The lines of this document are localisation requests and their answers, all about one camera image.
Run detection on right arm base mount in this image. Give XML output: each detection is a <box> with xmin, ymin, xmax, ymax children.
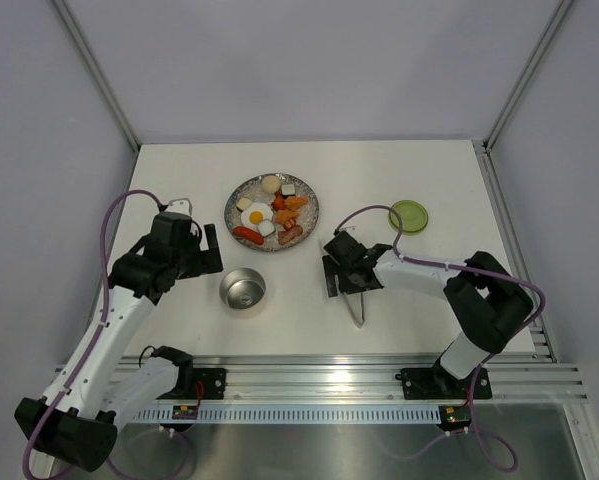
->
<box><xmin>394</xmin><ymin>367</ymin><xmax>493</xmax><ymax>401</ymax></box>

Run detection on left aluminium frame post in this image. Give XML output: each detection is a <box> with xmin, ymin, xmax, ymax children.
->
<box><xmin>49</xmin><ymin>0</ymin><xmax>141</xmax><ymax>156</ymax></box>

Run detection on white slotted cable duct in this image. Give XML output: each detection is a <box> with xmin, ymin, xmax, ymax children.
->
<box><xmin>132</xmin><ymin>404</ymin><xmax>441</xmax><ymax>425</ymax></box>

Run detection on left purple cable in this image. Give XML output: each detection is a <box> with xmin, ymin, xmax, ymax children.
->
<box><xmin>21</xmin><ymin>189</ymin><xmax>200</xmax><ymax>475</ymax></box>

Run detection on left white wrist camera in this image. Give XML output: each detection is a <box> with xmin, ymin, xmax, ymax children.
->
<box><xmin>166</xmin><ymin>198</ymin><xmax>193</xmax><ymax>217</ymax></box>

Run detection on stainless steel bowl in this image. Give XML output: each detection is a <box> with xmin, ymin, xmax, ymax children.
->
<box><xmin>219</xmin><ymin>268</ymin><xmax>267</xmax><ymax>313</ymax></box>

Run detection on silver patterned plate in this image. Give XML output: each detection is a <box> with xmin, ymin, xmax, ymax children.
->
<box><xmin>223</xmin><ymin>173</ymin><xmax>320</xmax><ymax>253</ymax></box>

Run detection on orange fried nugget toy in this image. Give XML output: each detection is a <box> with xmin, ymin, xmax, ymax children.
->
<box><xmin>284</xmin><ymin>196</ymin><xmax>309</xmax><ymax>211</ymax></box>

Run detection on green round lid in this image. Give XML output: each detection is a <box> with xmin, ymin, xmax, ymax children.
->
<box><xmin>388</xmin><ymin>200</ymin><xmax>429</xmax><ymax>235</ymax></box>

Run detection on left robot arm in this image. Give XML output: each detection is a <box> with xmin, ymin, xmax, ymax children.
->
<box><xmin>15</xmin><ymin>210</ymin><xmax>223</xmax><ymax>479</ymax></box>

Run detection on aluminium frame post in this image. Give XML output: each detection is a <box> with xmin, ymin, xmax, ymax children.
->
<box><xmin>49</xmin><ymin>0</ymin><xmax>141</xmax><ymax>156</ymax></box>
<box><xmin>483</xmin><ymin>0</ymin><xmax>577</xmax><ymax>154</ymax></box>

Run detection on aluminium front rail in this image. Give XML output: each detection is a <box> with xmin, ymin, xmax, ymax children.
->
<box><xmin>194</xmin><ymin>355</ymin><xmax>588</xmax><ymax>404</ymax></box>

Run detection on white rice cube toy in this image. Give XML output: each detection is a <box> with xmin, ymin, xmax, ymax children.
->
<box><xmin>257</xmin><ymin>219</ymin><xmax>276</xmax><ymax>238</ymax></box>

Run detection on stainless steel tongs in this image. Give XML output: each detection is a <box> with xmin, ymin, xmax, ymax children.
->
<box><xmin>343</xmin><ymin>293</ymin><xmax>366</xmax><ymax>329</ymax></box>

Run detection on orange fried shrimp toy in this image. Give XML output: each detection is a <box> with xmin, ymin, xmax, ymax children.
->
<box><xmin>275</xmin><ymin>209</ymin><xmax>299</xmax><ymax>225</ymax></box>

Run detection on bacon slice toy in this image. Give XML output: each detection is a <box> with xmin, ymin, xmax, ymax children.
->
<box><xmin>278</xmin><ymin>225</ymin><xmax>303</xmax><ymax>245</ymax></box>

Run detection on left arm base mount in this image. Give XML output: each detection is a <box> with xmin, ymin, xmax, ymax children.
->
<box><xmin>175</xmin><ymin>367</ymin><xmax>227</xmax><ymax>401</ymax></box>

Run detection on sushi roll toy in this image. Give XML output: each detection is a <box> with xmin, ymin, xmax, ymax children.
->
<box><xmin>281</xmin><ymin>183</ymin><xmax>296</xmax><ymax>198</ymax></box>

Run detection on right aluminium frame post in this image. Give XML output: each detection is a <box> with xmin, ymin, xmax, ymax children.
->
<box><xmin>483</xmin><ymin>0</ymin><xmax>577</xmax><ymax>154</ymax></box>

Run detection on fried egg toy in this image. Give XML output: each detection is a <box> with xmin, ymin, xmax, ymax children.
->
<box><xmin>241</xmin><ymin>202</ymin><xmax>274</xmax><ymax>230</ymax></box>

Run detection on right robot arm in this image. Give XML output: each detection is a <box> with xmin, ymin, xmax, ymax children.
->
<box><xmin>322</xmin><ymin>230</ymin><xmax>534</xmax><ymax>400</ymax></box>

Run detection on beige round bun toy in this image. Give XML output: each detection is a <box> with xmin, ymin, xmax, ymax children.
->
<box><xmin>261</xmin><ymin>175</ymin><xmax>281</xmax><ymax>195</ymax></box>

